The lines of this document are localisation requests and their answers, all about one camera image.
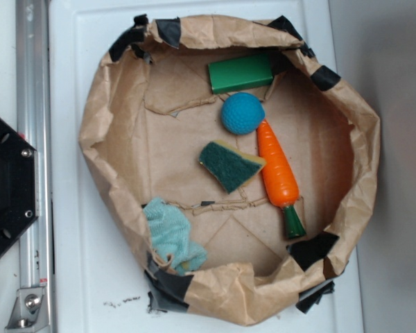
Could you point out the metal corner bracket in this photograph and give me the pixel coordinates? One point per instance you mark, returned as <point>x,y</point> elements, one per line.
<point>30,311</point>

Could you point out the orange toy carrot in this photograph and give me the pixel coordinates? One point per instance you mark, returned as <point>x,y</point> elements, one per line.
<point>279,180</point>

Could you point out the aluminium extrusion rail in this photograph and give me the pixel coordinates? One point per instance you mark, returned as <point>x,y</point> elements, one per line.
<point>34,123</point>

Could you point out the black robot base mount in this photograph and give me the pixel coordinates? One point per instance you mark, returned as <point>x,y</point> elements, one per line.
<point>18,207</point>

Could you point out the green rectangular block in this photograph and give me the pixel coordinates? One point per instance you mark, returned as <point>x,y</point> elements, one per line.
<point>240,73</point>

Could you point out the green yellow sponge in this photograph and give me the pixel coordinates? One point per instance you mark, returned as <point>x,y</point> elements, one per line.
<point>231,167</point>

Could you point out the light blue cloth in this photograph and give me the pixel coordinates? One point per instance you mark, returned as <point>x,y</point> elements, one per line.
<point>170,233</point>

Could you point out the blue dimpled ball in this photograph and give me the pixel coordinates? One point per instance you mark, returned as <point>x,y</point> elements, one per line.
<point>242,113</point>

